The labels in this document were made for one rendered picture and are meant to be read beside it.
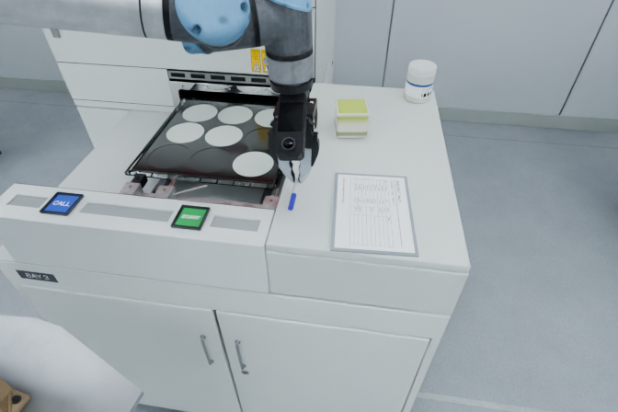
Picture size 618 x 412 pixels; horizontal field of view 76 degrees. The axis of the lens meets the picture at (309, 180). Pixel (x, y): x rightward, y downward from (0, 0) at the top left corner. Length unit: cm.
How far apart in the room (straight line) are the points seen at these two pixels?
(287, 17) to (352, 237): 37
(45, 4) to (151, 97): 92
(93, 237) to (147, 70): 65
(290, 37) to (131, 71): 84
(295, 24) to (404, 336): 63
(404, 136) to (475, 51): 189
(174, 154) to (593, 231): 207
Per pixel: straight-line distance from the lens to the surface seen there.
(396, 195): 79
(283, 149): 62
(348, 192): 78
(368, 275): 72
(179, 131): 113
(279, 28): 60
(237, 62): 122
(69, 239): 89
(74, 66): 148
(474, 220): 225
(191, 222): 76
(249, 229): 74
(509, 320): 191
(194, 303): 91
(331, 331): 89
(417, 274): 72
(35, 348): 89
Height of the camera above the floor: 149
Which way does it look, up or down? 40 degrees down
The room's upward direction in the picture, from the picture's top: straight up
